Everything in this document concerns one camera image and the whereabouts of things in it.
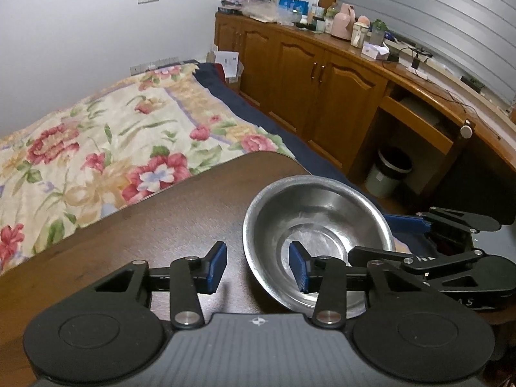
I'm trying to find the clear plastic bag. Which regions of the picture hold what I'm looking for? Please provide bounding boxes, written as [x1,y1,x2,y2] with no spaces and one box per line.
[243,2,283,24]

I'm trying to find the small potted plant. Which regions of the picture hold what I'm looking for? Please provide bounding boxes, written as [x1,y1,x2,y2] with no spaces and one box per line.
[370,18,389,45]

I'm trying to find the black cable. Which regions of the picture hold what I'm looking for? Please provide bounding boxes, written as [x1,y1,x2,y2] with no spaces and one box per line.
[397,45,502,141]

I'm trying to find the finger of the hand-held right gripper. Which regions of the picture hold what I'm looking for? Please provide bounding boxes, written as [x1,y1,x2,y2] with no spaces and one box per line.
[383,207,501,239]
[349,246,484,273]

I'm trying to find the grey trash bin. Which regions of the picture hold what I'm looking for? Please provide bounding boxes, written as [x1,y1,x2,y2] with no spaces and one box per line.
[365,147,413,199]

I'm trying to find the small glass bottle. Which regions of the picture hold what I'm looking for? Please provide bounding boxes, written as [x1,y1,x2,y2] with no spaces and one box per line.
[308,4,328,34]

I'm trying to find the wooden cabinet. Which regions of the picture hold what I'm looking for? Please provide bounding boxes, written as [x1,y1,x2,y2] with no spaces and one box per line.
[213,11,516,220]

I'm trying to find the white cup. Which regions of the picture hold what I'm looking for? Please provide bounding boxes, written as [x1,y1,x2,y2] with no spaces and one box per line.
[350,22,370,47]

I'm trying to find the floral blanket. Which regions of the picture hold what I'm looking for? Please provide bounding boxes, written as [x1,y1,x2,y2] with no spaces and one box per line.
[0,62,300,278]

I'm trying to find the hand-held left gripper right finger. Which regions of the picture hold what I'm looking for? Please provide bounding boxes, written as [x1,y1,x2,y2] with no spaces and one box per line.
[288,241,422,329]

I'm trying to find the wall socket strip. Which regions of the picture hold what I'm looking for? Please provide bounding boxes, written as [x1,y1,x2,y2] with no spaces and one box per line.
[129,57,180,75]

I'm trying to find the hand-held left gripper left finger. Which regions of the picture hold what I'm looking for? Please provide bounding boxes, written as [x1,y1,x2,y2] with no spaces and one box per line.
[94,241,227,329]

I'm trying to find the grey window blind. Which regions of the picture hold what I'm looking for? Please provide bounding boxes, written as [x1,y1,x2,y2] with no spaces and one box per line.
[339,0,516,103]

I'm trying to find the pink kettle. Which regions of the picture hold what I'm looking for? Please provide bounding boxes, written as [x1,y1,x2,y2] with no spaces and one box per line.
[331,3,356,41]

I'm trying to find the blue box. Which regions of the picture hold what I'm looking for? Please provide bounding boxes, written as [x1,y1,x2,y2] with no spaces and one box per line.
[279,0,309,17]

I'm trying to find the white tissue pack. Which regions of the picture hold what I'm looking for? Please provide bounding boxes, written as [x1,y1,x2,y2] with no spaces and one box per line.
[360,42,390,61]

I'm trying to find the white papers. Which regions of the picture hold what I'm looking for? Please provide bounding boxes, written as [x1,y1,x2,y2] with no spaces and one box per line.
[206,44,243,84]

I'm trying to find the small steel bowl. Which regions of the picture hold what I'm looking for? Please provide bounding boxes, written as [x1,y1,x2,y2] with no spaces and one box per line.
[243,175,396,317]

